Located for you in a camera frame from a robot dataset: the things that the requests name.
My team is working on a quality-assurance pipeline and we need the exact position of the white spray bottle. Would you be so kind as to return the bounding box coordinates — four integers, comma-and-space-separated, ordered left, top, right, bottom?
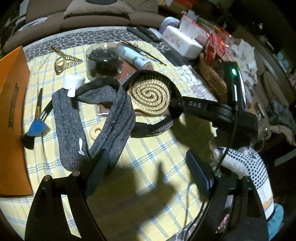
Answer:
116, 44, 154, 70

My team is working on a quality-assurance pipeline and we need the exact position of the long thin black brush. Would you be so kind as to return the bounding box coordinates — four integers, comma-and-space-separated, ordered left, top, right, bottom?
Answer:
110, 33, 166, 66

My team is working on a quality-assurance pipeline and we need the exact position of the brown cushion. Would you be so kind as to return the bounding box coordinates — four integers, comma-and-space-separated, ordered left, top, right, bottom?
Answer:
63, 1, 133, 19

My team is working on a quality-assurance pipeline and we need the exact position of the orange cardboard box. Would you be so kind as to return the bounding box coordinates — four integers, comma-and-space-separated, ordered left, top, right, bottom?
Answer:
0, 47, 33, 198

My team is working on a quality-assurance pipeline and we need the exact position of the white scoop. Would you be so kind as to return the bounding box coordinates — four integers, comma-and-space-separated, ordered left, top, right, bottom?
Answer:
62, 74, 85, 98

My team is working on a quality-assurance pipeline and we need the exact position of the grey knit headband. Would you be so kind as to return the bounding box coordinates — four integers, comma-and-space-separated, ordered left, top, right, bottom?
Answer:
47, 77, 135, 177

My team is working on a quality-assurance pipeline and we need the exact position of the wicker basket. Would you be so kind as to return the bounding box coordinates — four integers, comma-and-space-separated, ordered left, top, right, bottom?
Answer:
199, 53, 227, 103

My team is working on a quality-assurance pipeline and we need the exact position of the brown sofa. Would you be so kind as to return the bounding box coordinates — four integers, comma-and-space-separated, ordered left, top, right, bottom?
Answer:
3, 1, 165, 54

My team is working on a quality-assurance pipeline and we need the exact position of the blue fan brush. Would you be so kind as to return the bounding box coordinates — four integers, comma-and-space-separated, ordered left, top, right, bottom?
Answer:
20, 101, 53, 150

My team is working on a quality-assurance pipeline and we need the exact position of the gold hair claw clip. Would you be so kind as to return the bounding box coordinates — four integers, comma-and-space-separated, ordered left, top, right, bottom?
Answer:
50, 45, 83, 75

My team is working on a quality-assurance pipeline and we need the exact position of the clear dome black container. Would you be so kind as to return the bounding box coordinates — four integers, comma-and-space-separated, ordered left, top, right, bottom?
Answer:
85, 43, 125, 81

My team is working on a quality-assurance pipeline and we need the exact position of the white tissue box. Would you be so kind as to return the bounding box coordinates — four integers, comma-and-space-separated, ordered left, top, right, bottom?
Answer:
162, 26, 203, 59

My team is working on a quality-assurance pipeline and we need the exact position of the black remote control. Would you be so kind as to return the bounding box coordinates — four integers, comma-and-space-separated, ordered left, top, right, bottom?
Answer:
126, 27, 161, 43

